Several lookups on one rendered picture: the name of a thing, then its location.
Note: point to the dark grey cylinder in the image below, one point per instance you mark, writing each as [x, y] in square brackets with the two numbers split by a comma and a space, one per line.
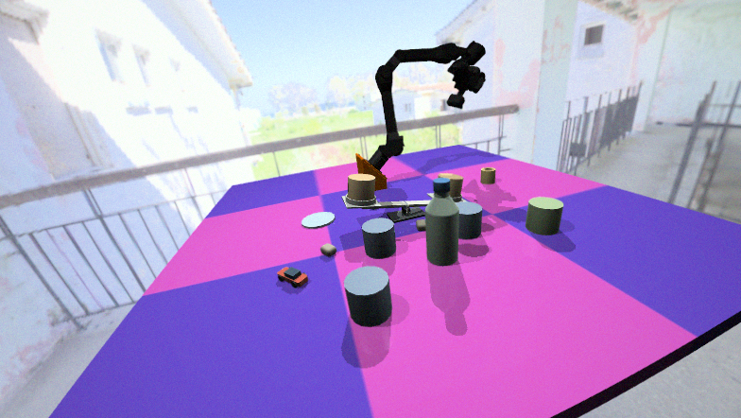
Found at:
[379, 238]
[470, 219]
[368, 296]

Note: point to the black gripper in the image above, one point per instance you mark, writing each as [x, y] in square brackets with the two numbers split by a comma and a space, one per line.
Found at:
[458, 100]

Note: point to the white round dish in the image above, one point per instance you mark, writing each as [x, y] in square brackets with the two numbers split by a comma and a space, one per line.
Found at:
[318, 220]

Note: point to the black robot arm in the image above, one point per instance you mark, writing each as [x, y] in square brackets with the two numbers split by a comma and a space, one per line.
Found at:
[444, 53]

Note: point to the dark olive green cylinder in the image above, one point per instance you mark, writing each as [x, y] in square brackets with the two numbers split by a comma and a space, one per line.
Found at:
[544, 215]

